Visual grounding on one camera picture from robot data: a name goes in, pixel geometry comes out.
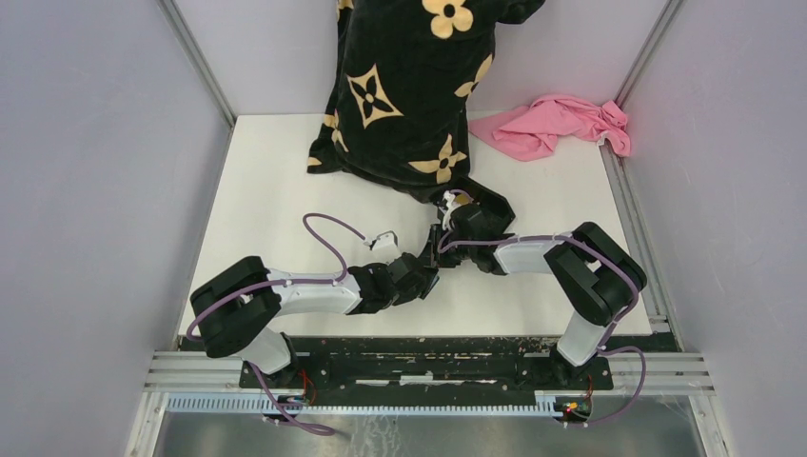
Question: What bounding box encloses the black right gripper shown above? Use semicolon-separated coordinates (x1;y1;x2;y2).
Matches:
421;227;475;271

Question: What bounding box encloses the black plastic bin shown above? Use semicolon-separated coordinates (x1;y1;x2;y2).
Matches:
450;176;516;240

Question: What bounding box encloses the black leather card holder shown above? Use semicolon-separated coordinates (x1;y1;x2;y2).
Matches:
418;267;440;300

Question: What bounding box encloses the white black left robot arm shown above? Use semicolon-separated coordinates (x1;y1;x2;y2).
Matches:
187;253;439;387

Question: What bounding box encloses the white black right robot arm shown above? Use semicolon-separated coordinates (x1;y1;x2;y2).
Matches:
421;194;647;388

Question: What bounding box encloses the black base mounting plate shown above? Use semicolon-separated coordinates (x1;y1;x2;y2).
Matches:
239;337;614;407

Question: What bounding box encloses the pink cloth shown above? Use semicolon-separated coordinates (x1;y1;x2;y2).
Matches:
468;95;633;162

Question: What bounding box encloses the black floral blanket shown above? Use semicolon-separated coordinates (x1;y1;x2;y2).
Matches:
307;0;541;203

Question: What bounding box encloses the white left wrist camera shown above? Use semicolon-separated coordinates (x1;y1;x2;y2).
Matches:
365;230;401;258

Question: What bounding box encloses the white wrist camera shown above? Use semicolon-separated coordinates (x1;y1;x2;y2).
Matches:
439;189;471;231
365;230;401;258

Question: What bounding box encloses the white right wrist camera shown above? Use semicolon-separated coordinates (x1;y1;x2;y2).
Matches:
439;189;471;231

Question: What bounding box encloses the white slotted cable duct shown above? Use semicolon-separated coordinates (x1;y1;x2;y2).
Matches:
165;392;561;419

